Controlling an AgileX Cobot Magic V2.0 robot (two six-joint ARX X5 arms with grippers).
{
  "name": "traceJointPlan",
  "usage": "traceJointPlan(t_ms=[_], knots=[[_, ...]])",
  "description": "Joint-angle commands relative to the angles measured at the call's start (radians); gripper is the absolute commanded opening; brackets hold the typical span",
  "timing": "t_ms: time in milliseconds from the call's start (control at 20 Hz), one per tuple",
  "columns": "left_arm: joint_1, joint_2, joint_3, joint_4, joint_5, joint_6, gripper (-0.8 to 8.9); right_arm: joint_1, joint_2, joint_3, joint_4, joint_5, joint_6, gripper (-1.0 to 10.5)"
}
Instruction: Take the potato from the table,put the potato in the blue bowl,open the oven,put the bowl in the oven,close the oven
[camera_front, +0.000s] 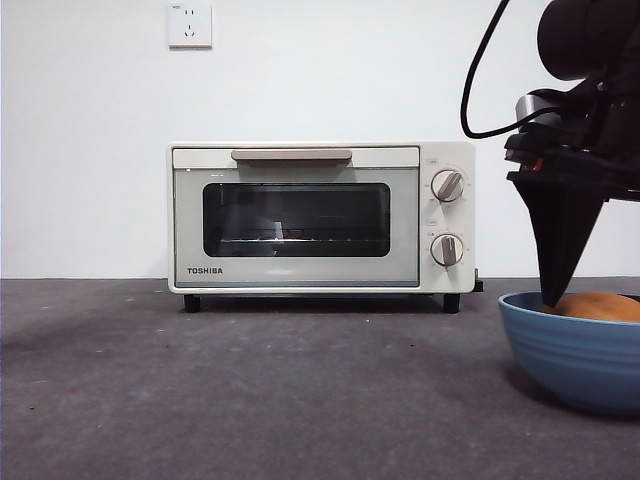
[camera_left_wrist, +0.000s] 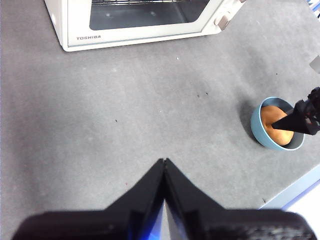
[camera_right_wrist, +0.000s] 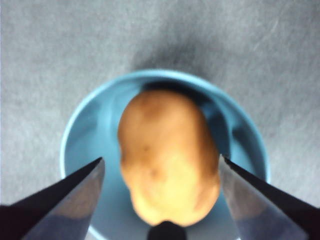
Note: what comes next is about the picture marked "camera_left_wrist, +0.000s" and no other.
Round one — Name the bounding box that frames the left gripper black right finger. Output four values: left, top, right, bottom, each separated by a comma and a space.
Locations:
163, 157, 319, 240

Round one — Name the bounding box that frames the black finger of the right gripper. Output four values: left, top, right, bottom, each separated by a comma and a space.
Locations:
271, 107, 307, 135

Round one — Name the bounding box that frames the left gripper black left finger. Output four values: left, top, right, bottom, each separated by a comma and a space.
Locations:
11, 157, 166, 240

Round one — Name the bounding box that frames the brown potato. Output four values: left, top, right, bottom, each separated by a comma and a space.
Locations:
260, 105, 295, 147

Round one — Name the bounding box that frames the blue ribbed bowl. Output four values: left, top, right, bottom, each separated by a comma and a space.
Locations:
250, 96, 306, 152

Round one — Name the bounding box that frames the cream Toshiba toaster oven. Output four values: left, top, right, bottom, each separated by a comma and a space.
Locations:
44, 0, 248, 53

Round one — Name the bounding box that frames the small grey block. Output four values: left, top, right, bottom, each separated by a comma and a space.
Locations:
309, 55, 320, 74

